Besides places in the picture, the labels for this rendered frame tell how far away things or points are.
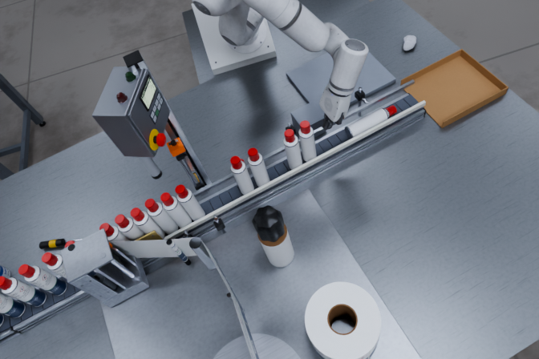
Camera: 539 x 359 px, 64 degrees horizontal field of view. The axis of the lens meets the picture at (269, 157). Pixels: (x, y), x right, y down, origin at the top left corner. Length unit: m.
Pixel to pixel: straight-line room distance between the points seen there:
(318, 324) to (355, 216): 0.46
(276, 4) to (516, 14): 2.65
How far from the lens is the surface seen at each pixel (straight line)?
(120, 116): 1.12
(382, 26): 2.15
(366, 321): 1.24
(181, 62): 3.46
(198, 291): 1.48
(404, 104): 1.76
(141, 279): 1.50
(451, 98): 1.87
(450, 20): 3.50
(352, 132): 1.62
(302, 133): 1.47
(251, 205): 1.57
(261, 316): 1.41
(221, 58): 2.02
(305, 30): 1.21
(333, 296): 1.25
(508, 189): 1.68
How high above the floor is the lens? 2.23
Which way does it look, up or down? 56 degrees down
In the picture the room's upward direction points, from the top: 16 degrees counter-clockwise
